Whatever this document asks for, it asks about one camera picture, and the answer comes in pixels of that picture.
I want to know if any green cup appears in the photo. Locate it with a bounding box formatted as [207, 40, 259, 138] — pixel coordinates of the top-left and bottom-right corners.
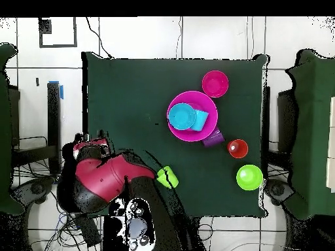
[156, 165, 180, 190]

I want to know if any large pink bowl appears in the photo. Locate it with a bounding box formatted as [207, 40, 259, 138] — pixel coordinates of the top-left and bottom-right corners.
[166, 90, 219, 142]

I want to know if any small magenta bowl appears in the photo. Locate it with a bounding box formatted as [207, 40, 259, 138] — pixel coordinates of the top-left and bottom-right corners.
[202, 70, 230, 99]

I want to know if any stack of white boxes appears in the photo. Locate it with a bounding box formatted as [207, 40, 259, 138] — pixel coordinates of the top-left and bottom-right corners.
[325, 96, 335, 194]

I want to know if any small cyan bowl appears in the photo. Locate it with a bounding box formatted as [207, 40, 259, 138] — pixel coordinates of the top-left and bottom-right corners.
[167, 102, 197, 131]

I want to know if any grey chair base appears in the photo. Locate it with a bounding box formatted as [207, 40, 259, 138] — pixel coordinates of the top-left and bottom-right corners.
[11, 176, 56, 205]
[264, 178, 295, 206]

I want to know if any tangle of cables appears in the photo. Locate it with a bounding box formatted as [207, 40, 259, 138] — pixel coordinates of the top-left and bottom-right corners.
[11, 135, 105, 251]

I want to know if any orange red cup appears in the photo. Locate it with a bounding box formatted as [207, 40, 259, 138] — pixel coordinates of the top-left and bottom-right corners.
[226, 139, 249, 159]

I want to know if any purple cup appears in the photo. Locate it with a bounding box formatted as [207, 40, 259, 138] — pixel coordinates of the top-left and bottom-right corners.
[200, 126, 226, 148]

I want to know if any black cable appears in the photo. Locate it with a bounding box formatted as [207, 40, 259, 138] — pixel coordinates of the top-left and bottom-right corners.
[85, 16, 114, 59]

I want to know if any black metal stand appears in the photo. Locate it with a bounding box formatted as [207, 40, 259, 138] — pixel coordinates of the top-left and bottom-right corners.
[11, 81, 62, 175]

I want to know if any small green bowl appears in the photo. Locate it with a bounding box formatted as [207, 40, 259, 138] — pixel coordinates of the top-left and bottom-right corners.
[236, 164, 264, 192]

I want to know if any black box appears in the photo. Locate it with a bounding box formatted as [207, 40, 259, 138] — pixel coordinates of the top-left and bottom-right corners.
[277, 90, 298, 154]
[7, 87, 21, 147]

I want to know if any blue cup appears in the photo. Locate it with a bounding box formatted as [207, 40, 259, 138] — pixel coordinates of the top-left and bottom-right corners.
[188, 109, 209, 132]

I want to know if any thin dark cable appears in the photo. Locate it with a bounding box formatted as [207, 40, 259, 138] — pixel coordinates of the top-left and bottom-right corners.
[175, 16, 183, 59]

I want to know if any dark green tablecloth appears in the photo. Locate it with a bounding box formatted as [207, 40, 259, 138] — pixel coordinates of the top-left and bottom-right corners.
[81, 51, 268, 219]

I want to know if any green cloth side table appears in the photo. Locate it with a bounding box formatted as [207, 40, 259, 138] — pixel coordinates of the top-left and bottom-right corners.
[283, 49, 335, 220]
[0, 42, 26, 216]

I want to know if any black power strip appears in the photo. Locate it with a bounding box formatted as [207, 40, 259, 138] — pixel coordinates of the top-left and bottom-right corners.
[75, 215, 102, 248]

